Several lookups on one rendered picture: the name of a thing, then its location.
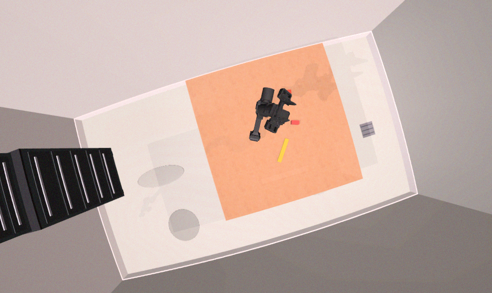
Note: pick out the yellow bar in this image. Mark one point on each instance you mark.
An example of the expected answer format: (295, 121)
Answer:
(282, 150)

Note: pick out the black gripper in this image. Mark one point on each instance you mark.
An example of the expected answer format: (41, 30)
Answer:
(274, 111)

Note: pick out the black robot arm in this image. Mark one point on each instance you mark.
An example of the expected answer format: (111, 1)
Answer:
(266, 97)

